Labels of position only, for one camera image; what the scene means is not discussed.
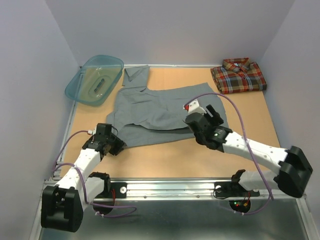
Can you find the grey long sleeve shirt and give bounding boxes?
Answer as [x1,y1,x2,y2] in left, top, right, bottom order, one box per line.
[106,65,228,148]

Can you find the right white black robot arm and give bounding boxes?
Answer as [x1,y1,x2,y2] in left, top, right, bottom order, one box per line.
[184,100,313,198]

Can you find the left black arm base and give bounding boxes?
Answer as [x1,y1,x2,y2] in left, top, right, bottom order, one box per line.
[87,172,128,199]

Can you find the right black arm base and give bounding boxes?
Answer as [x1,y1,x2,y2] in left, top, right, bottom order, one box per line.
[213,169,260,199]

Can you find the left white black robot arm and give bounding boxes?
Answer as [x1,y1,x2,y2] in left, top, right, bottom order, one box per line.
[40,123,127,233]

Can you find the teal transparent plastic bin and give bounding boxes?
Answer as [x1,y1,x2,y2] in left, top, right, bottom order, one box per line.
[64,55,124,107]

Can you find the folded plaid flannel shirt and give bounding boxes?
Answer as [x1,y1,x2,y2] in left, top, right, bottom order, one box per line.
[210,57,267,95]

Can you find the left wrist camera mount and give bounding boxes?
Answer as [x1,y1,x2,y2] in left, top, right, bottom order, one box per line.
[86,126,97,136]

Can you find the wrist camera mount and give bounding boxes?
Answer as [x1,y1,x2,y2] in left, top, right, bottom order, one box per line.
[86,126,97,136]
[183,99,206,115]

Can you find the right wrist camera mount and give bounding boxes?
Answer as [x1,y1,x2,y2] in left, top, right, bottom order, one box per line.
[183,99,206,115]

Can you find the aluminium rail frame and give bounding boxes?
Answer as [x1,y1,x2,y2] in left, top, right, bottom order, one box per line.
[29,63,315,240]

